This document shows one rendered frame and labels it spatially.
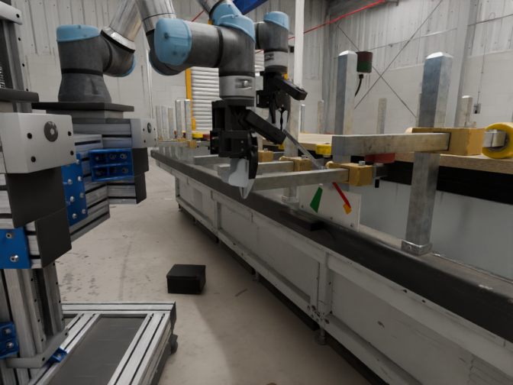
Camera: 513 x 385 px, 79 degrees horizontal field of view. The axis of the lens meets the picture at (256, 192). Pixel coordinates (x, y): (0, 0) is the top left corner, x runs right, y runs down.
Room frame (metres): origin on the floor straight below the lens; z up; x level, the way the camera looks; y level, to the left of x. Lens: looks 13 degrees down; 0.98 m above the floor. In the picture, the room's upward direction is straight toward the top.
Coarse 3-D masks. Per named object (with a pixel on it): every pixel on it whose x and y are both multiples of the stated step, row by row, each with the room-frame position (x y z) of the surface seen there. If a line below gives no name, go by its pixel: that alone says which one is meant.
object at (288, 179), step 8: (376, 168) 0.86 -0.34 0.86; (384, 168) 0.87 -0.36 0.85; (256, 176) 0.69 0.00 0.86; (264, 176) 0.69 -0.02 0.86; (272, 176) 0.70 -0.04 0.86; (280, 176) 0.71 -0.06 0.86; (288, 176) 0.72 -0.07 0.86; (296, 176) 0.73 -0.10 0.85; (304, 176) 0.74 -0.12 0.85; (312, 176) 0.75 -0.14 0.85; (320, 176) 0.76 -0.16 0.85; (328, 176) 0.78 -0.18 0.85; (336, 176) 0.79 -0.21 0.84; (344, 176) 0.80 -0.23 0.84; (376, 176) 0.86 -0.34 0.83; (256, 184) 0.68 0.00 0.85; (264, 184) 0.69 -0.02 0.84; (272, 184) 0.70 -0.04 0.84; (280, 184) 0.71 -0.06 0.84; (288, 184) 0.72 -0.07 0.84; (296, 184) 0.73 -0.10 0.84; (304, 184) 0.74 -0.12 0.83; (312, 184) 0.75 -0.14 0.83
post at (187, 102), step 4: (188, 100) 2.18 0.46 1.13; (184, 104) 2.19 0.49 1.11; (188, 104) 2.17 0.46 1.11; (188, 108) 2.17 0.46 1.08; (188, 112) 2.17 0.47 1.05; (188, 116) 2.17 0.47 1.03; (188, 120) 2.17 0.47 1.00; (188, 124) 2.17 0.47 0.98; (188, 128) 2.17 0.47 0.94; (188, 132) 2.17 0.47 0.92; (188, 136) 2.17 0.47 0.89; (188, 148) 2.17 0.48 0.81; (188, 152) 2.17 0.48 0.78; (192, 152) 2.18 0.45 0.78; (188, 156) 2.17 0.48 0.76; (192, 156) 2.18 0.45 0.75; (188, 160) 2.17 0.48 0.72
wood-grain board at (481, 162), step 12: (204, 132) 2.80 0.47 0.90; (264, 144) 1.60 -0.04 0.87; (276, 144) 1.49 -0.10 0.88; (312, 144) 1.25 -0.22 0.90; (360, 156) 1.03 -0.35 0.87; (396, 156) 0.91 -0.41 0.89; (408, 156) 0.87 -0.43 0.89; (444, 156) 0.78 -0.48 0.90; (456, 156) 0.76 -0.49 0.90; (468, 156) 0.76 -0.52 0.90; (480, 156) 0.76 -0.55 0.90; (468, 168) 0.73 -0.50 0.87; (480, 168) 0.71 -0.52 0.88; (492, 168) 0.69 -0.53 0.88; (504, 168) 0.67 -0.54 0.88
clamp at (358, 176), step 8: (336, 168) 0.85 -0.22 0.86; (344, 168) 0.82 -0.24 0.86; (352, 168) 0.80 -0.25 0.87; (360, 168) 0.78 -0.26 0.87; (368, 168) 0.79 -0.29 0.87; (352, 176) 0.80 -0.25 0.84; (360, 176) 0.78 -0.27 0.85; (368, 176) 0.79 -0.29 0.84; (352, 184) 0.79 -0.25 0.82; (360, 184) 0.78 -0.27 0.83; (368, 184) 0.80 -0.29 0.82
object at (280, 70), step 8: (264, 72) 1.01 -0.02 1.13; (272, 72) 0.99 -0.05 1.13; (280, 72) 0.99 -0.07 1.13; (264, 80) 1.03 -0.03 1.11; (272, 80) 1.01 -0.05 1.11; (264, 88) 1.03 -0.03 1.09; (272, 88) 1.01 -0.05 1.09; (256, 96) 1.02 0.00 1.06; (264, 96) 1.01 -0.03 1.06; (272, 96) 0.98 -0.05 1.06; (280, 96) 0.99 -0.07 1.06; (288, 96) 1.02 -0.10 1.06; (256, 104) 1.02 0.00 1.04; (264, 104) 1.01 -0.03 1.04; (280, 104) 0.99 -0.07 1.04; (288, 104) 1.02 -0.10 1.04
